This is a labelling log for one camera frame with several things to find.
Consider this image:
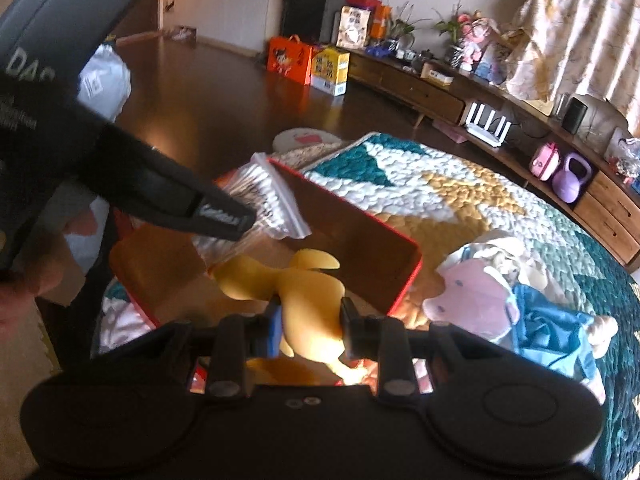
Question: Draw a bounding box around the yellow rubber duck toy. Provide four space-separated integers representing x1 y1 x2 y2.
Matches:
207 248 367 386

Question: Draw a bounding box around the red square tin box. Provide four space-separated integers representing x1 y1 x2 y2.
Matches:
106 156 424 396

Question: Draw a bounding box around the clear bag of cotton swabs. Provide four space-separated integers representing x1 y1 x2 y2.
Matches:
192 153 311 268

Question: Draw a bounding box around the blue rubber glove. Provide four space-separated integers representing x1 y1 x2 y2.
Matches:
511 284 597 382

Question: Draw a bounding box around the cream knitted sock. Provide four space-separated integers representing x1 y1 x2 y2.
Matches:
586 315 618 360

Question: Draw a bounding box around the person left hand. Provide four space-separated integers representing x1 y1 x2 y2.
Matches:
1 208 98 340

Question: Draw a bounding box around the white plastic bag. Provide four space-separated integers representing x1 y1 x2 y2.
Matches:
77 44 131 122

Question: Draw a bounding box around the quilted zigzag blanket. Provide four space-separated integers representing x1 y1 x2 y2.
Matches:
98 131 640 480

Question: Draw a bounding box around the white crumpled cloth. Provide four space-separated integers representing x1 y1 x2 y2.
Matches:
436 230 568 307

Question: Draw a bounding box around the orange gift bag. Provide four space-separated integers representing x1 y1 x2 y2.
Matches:
267 35 317 86

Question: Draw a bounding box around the white wifi router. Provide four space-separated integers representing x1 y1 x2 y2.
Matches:
464 102 512 148

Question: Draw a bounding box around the black mini fridge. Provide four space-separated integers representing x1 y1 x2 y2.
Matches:
280 0 346 44

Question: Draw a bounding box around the purple kettlebell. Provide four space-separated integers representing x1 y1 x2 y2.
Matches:
552 153 592 204

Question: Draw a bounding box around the pink toy case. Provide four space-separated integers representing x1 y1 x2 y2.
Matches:
529 142 561 182

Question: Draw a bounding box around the yellow cardboard box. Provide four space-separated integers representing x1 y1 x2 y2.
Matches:
310 47 349 96

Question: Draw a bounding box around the wooden tv console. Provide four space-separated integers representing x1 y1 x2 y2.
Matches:
348 50 639 272

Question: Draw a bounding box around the white product box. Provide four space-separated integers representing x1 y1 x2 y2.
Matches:
336 6 371 50

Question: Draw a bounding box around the black cylinder speaker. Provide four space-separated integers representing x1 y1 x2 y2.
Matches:
561 96 588 136

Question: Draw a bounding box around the clear bag of toys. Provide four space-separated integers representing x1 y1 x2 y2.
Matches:
611 138 639 184

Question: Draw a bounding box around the pink doll figure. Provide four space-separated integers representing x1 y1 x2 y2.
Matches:
457 11 498 72

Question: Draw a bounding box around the floral sheet over tv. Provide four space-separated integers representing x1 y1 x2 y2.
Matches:
506 0 639 136

